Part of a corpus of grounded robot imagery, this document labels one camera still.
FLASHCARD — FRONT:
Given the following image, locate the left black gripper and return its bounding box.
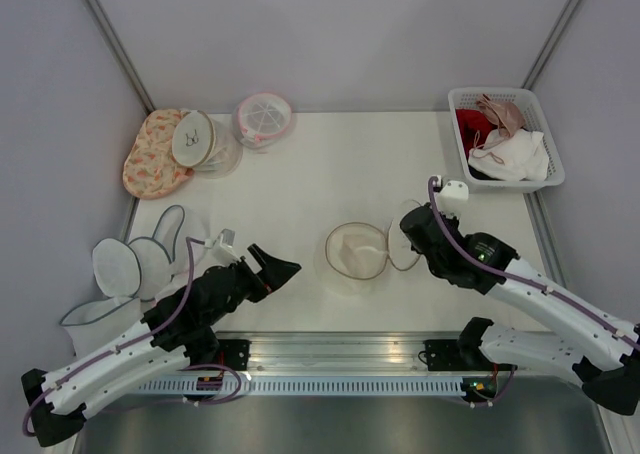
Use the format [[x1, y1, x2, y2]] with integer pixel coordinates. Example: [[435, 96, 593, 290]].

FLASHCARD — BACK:
[[205, 244, 301, 325]]

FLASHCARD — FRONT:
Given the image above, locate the beige round mesh laundry bag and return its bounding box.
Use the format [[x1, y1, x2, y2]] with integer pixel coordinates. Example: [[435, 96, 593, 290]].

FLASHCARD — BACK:
[[324, 199, 420, 281]]

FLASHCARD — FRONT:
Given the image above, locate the pink lace bra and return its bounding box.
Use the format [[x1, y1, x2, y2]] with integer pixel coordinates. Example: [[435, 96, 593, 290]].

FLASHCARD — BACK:
[[470, 94, 525, 165]]

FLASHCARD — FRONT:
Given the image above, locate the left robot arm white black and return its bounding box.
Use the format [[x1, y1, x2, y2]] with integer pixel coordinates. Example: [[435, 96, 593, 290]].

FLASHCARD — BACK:
[[21, 244, 302, 447]]

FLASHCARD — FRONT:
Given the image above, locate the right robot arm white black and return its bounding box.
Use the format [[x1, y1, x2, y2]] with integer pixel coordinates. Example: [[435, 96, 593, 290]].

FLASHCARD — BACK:
[[399, 204, 639, 416]]

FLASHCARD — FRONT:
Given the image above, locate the white grey-trimmed mesh laundry bag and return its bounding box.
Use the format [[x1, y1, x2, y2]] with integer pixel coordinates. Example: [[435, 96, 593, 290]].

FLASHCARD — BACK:
[[59, 205, 209, 357]]

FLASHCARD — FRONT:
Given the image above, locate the beige cylindrical mesh laundry bag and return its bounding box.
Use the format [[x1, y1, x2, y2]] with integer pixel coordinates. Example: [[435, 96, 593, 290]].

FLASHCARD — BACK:
[[171, 110, 243, 179]]

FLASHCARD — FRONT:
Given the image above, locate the pink trimmed mesh laundry bag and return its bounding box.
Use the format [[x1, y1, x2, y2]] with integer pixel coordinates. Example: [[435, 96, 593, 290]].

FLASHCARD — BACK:
[[232, 92, 293, 150]]

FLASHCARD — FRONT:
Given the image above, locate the floral peach laundry bag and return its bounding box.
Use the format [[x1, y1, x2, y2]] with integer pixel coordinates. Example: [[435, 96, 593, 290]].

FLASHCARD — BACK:
[[122, 109, 194, 200]]

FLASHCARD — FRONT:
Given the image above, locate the white bra in basket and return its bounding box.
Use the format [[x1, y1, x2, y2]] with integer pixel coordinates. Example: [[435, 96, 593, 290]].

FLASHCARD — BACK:
[[468, 129, 549, 182]]

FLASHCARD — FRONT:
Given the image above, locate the red garment in basket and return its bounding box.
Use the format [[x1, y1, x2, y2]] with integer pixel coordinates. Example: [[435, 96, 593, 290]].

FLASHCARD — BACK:
[[455, 109, 495, 158]]

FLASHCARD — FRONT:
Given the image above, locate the white plastic basket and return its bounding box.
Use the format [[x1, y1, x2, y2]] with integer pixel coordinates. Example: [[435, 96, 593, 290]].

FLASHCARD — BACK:
[[448, 87, 565, 193]]

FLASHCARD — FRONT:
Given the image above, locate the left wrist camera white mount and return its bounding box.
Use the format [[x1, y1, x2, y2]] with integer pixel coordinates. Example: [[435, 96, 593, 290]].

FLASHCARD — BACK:
[[204, 228, 239, 265]]

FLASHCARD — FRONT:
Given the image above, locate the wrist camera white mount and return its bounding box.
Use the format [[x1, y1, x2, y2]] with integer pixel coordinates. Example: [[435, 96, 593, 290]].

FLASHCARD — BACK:
[[204, 228, 239, 265], [428, 176, 469, 219]]

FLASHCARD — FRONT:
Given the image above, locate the white slotted cable duct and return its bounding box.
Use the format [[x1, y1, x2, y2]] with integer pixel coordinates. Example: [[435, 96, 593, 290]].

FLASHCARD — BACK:
[[135, 375, 465, 397]]

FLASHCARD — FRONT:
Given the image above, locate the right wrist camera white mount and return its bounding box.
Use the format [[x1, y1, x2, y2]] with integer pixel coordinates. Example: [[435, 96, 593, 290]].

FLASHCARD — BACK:
[[428, 176, 469, 219]]

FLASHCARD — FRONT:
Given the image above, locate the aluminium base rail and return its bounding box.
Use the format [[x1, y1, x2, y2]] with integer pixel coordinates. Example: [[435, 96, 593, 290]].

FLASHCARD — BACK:
[[69, 329, 611, 375]]

